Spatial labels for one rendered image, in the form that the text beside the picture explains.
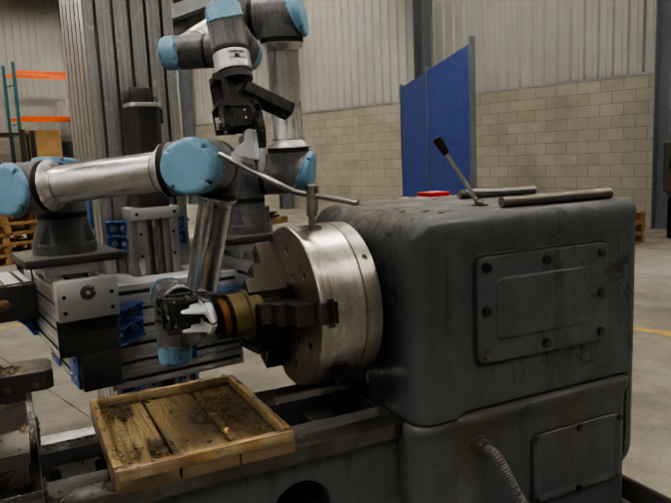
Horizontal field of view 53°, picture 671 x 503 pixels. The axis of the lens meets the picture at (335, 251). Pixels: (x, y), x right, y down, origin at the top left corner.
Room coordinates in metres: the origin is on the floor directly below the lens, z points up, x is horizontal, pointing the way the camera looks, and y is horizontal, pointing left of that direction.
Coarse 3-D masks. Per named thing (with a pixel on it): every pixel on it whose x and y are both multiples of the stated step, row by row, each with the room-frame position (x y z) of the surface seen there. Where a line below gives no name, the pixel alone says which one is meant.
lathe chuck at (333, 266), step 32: (320, 224) 1.31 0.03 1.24; (288, 256) 1.28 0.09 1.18; (320, 256) 1.20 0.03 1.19; (352, 256) 1.22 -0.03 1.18; (320, 288) 1.16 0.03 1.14; (352, 288) 1.18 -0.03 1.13; (352, 320) 1.17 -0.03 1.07; (288, 352) 1.31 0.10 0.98; (320, 352) 1.16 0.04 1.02; (352, 352) 1.19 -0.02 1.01
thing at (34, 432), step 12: (36, 420) 1.21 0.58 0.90; (36, 432) 1.15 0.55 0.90; (36, 444) 1.04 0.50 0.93; (36, 456) 0.99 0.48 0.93; (36, 468) 0.95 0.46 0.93; (36, 480) 0.91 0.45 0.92; (0, 492) 0.88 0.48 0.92; (12, 492) 0.88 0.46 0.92; (24, 492) 0.88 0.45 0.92; (36, 492) 0.88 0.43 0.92; (48, 492) 0.95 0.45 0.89
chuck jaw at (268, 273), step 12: (252, 252) 1.35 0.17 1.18; (264, 252) 1.32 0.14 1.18; (276, 252) 1.33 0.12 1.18; (252, 264) 1.30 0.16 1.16; (264, 264) 1.31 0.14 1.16; (276, 264) 1.31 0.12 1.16; (252, 276) 1.30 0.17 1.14; (264, 276) 1.29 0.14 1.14; (276, 276) 1.30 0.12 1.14; (252, 288) 1.26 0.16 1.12; (264, 288) 1.27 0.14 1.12; (276, 288) 1.28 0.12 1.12; (288, 288) 1.31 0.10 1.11
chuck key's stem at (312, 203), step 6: (312, 186) 1.26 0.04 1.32; (318, 186) 1.27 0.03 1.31; (312, 192) 1.26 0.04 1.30; (318, 192) 1.27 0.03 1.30; (312, 198) 1.26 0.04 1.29; (312, 204) 1.26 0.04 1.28; (318, 204) 1.27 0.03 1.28; (312, 210) 1.27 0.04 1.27; (312, 216) 1.27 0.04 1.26; (312, 222) 1.28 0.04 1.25; (312, 228) 1.28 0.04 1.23
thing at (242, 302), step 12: (216, 300) 1.22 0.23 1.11; (228, 300) 1.23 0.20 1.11; (240, 300) 1.22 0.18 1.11; (252, 300) 1.24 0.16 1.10; (216, 312) 1.26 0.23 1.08; (228, 312) 1.20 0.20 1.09; (240, 312) 1.20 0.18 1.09; (252, 312) 1.21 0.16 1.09; (228, 324) 1.20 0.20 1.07; (240, 324) 1.20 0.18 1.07; (252, 324) 1.21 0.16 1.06; (228, 336) 1.21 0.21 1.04; (240, 336) 1.22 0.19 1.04
